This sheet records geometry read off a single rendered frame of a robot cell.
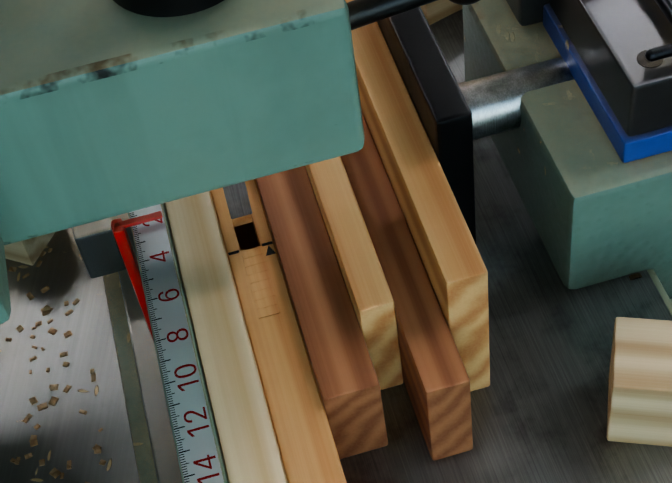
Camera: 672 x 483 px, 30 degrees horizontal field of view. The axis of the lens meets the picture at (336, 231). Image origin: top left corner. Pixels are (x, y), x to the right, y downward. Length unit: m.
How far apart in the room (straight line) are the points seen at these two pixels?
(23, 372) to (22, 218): 0.24
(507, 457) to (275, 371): 0.10
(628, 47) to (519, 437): 0.16
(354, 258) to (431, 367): 0.06
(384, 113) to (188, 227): 0.09
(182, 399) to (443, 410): 0.10
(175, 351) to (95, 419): 0.19
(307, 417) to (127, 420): 0.20
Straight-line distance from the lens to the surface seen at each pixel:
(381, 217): 0.51
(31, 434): 0.66
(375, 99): 0.52
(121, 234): 0.51
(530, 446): 0.50
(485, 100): 0.53
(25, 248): 0.72
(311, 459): 0.46
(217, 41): 0.41
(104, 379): 0.67
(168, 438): 0.62
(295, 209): 0.52
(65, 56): 0.42
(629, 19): 0.51
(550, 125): 0.52
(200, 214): 0.52
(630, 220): 0.52
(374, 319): 0.48
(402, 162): 0.49
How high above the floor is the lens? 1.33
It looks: 50 degrees down
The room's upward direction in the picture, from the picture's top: 9 degrees counter-clockwise
